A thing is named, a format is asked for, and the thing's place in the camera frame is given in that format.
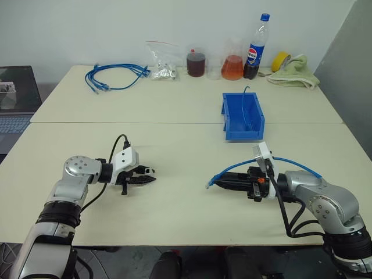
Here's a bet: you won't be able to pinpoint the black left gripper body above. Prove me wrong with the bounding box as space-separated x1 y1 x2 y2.
117 166 141 196

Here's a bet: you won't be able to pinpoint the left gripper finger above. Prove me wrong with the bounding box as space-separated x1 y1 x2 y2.
133 164 158 176
127 175 158 187

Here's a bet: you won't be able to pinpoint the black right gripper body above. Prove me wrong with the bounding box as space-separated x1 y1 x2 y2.
246 166 273 203

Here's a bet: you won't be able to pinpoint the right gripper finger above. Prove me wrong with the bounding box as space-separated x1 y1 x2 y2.
216 180 248 192
220 171 248 182

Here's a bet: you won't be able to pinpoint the short blue Ethernet cable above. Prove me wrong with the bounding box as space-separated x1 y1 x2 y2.
205 156 323 190

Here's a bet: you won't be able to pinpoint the blue plastic storage bin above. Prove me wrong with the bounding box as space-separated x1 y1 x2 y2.
221 92 266 142

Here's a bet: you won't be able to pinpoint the clear zip bag of couplers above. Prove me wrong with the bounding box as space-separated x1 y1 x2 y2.
145 41 180 82

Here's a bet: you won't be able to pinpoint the empty clear beaker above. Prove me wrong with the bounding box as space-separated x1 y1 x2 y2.
206 50 223 80

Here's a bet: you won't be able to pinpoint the flask with orange liquid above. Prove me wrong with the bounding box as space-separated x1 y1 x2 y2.
220 37 245 80

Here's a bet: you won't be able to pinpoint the beaker with dark red liquid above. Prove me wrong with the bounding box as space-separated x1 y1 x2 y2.
185 44 208 78

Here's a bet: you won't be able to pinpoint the pale green towel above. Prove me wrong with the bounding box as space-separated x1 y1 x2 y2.
266 53 321 91

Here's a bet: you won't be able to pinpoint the yellow tape roll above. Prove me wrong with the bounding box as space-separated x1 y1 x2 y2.
271 51 291 73

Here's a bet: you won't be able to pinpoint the Pepsi cola bottle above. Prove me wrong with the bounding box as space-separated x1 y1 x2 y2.
243 12 271 80

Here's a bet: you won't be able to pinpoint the grey laptop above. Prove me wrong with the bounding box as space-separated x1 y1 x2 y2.
0 65 43 155

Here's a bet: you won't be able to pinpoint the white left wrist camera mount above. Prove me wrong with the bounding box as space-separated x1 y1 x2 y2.
109 146 141 187

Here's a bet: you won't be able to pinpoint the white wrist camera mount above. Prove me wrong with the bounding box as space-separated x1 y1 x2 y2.
109 146 141 187
252 141 280 201

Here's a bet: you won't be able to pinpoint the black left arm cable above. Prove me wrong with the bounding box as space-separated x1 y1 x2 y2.
79 134 132 216

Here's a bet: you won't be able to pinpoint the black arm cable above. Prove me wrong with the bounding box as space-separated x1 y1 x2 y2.
79 134 132 216
263 159 325 239

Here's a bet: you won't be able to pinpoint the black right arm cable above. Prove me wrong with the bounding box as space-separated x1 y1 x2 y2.
263 159 325 239

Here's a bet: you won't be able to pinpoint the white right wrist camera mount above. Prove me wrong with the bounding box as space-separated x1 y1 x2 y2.
252 141 280 201

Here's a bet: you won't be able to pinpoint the thin blue cable in bin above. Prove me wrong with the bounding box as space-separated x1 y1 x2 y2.
241 85 257 130

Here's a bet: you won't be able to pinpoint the blue Ethernet patch cable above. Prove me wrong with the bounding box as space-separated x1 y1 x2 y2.
85 63 151 94
84 63 149 96
96 64 151 91
84 62 149 93

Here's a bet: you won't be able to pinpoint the white cables on floor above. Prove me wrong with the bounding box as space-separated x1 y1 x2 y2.
0 242 22 274

